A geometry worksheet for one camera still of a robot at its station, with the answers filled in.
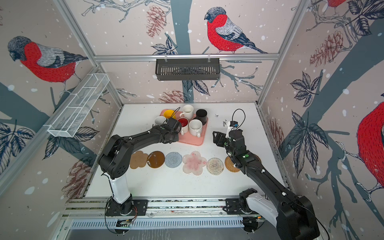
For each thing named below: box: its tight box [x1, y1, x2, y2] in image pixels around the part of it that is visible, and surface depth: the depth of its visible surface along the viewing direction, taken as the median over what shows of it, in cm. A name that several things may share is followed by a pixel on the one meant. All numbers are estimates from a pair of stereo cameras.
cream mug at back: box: [179, 104, 194, 120], surface depth 108 cm
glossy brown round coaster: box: [146, 150, 165, 169], surface depth 92 cm
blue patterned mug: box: [154, 116, 167, 126], surface depth 100 cm
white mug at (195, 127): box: [189, 119, 203, 138], surface depth 100 cm
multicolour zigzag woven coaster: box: [206, 157, 225, 176], surface depth 89 cm
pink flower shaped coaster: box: [182, 150, 207, 176], surface depth 91 cm
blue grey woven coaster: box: [164, 151, 183, 169], surface depth 92 cm
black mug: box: [193, 109, 208, 126], surface depth 106 cm
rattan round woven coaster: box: [224, 156, 241, 173], surface depth 89 cm
